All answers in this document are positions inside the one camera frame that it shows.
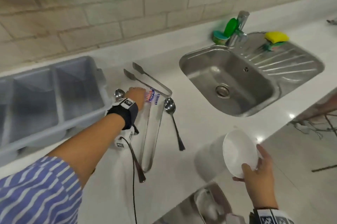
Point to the person's left hand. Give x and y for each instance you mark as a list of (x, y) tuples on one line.
[(137, 96)]

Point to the person's right hand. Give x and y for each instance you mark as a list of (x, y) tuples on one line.
[(260, 184)]

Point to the steel spoon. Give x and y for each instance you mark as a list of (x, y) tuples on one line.
[(119, 95), (169, 105)]

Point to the white bowl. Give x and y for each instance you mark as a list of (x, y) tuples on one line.
[(238, 152)]

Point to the grey plastic cutlery tray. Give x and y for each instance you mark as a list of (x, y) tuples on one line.
[(79, 87)]

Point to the person's left forearm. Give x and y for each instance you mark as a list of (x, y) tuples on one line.
[(92, 147)]

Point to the white marker wristband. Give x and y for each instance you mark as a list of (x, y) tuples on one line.
[(268, 218)]

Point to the steel sink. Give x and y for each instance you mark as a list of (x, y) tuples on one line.
[(237, 81)]

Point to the green dish soap tub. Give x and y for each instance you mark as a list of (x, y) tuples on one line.
[(219, 38)]

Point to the steel faucet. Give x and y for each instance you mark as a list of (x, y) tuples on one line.
[(242, 21)]

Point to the blue striped shirt sleeve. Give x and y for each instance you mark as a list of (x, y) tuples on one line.
[(39, 192)]

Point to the yellow green sponge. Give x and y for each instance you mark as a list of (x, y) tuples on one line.
[(276, 36)]

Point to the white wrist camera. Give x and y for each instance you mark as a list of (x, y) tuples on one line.
[(122, 141)]

